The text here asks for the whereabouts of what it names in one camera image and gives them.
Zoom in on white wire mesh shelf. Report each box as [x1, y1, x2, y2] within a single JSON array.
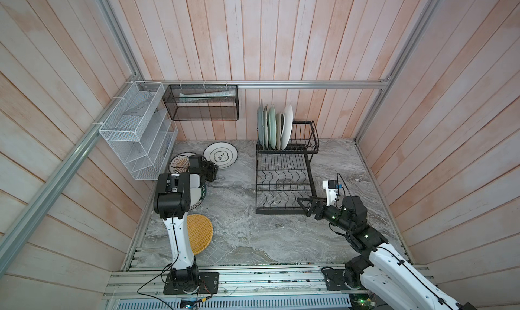
[[100, 81, 178, 181]]

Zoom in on black wire dish rack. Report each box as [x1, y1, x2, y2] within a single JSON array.
[[255, 120, 320, 215]]

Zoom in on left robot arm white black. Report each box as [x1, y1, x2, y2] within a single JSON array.
[[153, 154, 218, 292]]

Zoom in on cream floral plate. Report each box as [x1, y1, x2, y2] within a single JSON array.
[[263, 106, 269, 150]]

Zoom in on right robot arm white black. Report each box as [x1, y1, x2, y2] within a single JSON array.
[[297, 196, 475, 309]]

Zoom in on black round plate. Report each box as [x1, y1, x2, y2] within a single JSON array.
[[276, 113, 284, 150]]

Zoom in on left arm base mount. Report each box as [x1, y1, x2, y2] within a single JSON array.
[[163, 265, 219, 295]]

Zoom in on light green flower plate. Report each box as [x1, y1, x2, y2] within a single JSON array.
[[268, 105, 276, 150]]

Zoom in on aluminium front rail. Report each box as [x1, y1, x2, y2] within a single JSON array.
[[102, 264, 329, 300]]

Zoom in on yellow woven round mat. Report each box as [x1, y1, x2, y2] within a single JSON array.
[[188, 214, 214, 255]]

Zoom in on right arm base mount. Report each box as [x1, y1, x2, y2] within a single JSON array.
[[320, 256, 374, 291]]

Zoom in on white plate black outline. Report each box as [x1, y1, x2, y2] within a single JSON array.
[[203, 141, 238, 169]]

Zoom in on horizontal aluminium wall rail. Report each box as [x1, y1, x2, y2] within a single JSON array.
[[143, 80, 390, 90]]

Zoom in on orange sunburst plate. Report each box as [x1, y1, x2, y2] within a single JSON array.
[[169, 151, 196, 174], [280, 105, 293, 150]]

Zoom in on black mesh wall basket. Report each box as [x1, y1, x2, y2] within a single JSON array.
[[162, 84, 240, 121]]

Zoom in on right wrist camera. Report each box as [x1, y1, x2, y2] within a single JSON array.
[[322, 180, 339, 206]]

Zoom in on large teal green plate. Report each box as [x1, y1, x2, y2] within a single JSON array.
[[257, 105, 265, 150]]

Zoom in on dark green rim plate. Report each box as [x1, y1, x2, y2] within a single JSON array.
[[190, 174, 207, 211]]

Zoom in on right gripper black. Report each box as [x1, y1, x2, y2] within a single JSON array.
[[297, 194, 352, 234]]

